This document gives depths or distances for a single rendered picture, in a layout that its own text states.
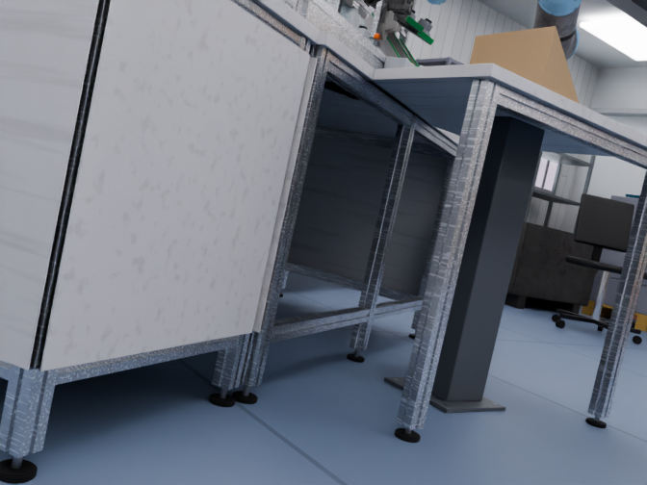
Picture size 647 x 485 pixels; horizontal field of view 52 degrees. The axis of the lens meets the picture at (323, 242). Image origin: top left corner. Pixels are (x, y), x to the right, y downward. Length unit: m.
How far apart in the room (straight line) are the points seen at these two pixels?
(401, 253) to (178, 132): 1.93
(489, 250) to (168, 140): 1.08
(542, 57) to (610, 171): 7.19
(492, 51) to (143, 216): 1.23
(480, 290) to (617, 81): 7.57
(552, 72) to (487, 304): 0.66
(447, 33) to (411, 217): 4.57
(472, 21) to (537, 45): 5.71
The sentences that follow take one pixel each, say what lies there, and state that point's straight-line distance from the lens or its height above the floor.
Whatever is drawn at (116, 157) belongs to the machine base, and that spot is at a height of 0.49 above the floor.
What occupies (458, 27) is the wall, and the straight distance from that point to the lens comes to 7.46.
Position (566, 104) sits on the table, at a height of 0.84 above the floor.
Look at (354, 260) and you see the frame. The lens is 3.02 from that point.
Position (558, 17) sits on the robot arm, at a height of 1.13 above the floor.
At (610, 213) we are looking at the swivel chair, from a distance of 5.11.
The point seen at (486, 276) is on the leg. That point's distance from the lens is 1.94.
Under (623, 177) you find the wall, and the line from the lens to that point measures 8.95.
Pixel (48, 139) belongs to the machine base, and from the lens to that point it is 1.02.
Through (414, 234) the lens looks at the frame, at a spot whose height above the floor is 0.44.
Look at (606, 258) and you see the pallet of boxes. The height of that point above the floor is 0.53.
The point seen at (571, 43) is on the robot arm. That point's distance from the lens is 2.14.
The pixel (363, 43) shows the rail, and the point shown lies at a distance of 1.91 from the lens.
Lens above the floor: 0.49
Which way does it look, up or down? 3 degrees down
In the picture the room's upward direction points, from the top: 12 degrees clockwise
